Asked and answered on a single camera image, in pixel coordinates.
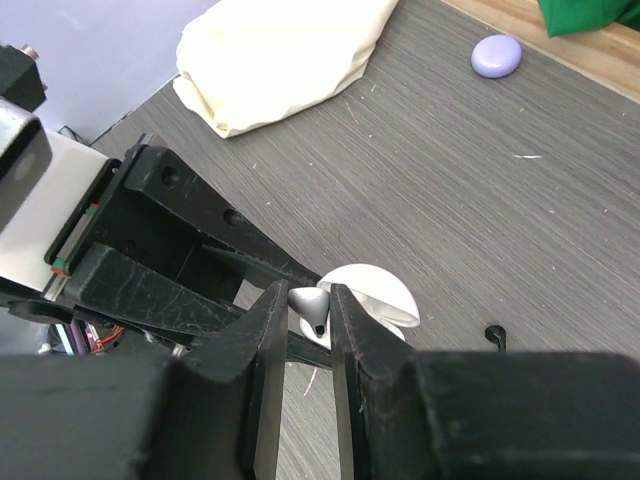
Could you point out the green t-shirt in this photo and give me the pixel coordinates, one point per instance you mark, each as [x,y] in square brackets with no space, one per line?
[565,17]

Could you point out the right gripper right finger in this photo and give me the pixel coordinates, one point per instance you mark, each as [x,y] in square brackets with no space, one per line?
[409,414]

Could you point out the black earbud centre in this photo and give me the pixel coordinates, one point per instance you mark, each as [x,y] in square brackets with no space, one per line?
[497,335]

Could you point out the purple earbud case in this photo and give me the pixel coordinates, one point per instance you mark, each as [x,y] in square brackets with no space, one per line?
[496,56]

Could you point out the white earbud case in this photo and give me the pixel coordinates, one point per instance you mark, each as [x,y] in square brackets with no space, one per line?
[382,295]

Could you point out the wooden clothes rack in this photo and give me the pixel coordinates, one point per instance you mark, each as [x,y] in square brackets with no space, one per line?
[609,56]

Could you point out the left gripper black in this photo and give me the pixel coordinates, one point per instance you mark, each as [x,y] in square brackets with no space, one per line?
[152,245]

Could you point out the white earbud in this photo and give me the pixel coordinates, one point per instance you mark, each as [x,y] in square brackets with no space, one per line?
[312,305]

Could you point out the cream cloth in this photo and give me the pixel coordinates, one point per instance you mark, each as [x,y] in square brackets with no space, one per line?
[246,64]

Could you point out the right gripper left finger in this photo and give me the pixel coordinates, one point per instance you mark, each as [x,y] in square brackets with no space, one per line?
[211,414]

